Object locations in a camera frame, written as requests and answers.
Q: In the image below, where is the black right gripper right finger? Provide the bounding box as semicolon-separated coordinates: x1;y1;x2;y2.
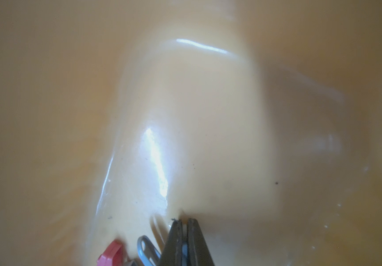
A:
187;218;215;266

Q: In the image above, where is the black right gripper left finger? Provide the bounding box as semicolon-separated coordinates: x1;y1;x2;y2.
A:
158;220;183;266

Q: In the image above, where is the yellow plastic storage box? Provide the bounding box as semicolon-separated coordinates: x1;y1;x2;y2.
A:
0;1;382;266

